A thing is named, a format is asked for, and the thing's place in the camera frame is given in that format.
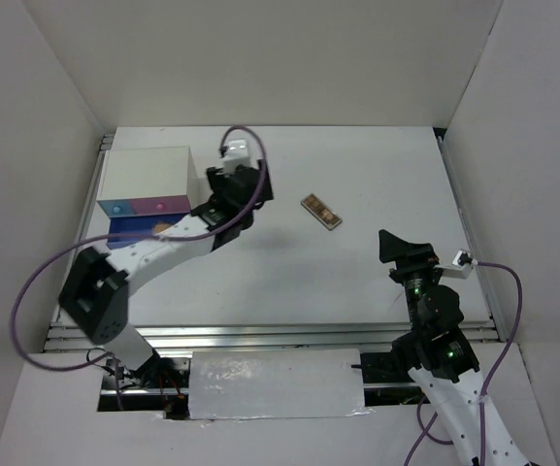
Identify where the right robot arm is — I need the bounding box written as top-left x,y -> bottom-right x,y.
379,229 -> 531,465

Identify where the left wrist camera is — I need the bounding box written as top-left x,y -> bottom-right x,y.
219,139 -> 251,174

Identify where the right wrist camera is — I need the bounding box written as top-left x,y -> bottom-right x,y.
437,250 -> 478,280

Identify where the dark blue drawer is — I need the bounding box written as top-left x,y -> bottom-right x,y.
106,214 -> 186,250

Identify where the four pan eyeshadow palette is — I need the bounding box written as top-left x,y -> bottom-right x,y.
152,221 -> 173,234

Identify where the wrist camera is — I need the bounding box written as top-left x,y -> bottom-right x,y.
437,250 -> 478,280
219,139 -> 251,174

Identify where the light blue drawer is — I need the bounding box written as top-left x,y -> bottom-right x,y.
97,200 -> 136,218

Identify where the white foam board cover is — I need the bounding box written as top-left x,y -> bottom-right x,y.
188,349 -> 370,420

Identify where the pink drawer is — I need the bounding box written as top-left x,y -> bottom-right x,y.
130,195 -> 191,216

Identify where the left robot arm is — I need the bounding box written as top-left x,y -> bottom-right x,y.
58,160 -> 273,387

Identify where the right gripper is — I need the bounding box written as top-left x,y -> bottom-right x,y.
378,227 -> 445,330

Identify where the white drawer cabinet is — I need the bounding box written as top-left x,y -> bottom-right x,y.
96,146 -> 199,212

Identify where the long brown eyeshadow palette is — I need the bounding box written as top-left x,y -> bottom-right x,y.
301,193 -> 343,231

